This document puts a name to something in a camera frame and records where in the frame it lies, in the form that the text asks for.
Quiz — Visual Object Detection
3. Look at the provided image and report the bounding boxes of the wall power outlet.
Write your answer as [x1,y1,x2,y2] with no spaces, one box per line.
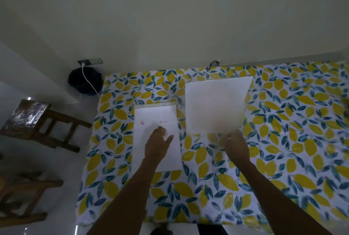
[78,58,104,66]

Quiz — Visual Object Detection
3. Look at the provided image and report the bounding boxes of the person's foot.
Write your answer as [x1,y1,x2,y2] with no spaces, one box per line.
[151,225,174,235]

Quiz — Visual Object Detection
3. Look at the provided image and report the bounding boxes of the person's dark trousers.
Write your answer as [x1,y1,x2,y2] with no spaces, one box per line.
[197,224,228,235]

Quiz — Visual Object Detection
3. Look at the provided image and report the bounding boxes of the small white paper sheet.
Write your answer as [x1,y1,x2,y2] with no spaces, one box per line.
[131,105,183,173]

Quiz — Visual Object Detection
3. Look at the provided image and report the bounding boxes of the wooden chair with shiny seat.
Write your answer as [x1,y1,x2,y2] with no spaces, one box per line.
[0,99,92,154]

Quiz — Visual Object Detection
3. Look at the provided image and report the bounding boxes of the plain wooden chair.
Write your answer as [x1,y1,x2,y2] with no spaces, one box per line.
[0,172,64,229]

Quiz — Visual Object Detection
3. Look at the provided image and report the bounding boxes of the person's right forearm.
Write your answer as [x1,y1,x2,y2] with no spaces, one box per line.
[231,160,334,235]

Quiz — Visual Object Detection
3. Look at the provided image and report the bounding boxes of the large white paper sheet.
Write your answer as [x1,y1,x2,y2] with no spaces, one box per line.
[185,76,254,135]

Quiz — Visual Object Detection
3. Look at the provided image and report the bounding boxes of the person's left hand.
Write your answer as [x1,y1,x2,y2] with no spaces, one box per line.
[144,126,174,162]

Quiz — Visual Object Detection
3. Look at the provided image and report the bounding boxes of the person's left forearm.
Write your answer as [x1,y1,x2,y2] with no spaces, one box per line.
[87,158,162,235]

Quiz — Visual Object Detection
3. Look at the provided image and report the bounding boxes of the lemon print tablecloth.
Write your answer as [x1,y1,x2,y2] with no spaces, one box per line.
[75,61,349,227]

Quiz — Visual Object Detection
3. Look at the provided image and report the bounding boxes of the white charger cable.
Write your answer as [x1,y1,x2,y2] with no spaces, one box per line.
[81,63,101,97]

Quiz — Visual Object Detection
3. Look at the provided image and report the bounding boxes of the person's right hand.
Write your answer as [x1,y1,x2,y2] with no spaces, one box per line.
[219,129,251,166]

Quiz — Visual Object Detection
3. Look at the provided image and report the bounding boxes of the dark round bag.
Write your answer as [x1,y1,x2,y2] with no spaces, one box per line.
[68,67,103,96]

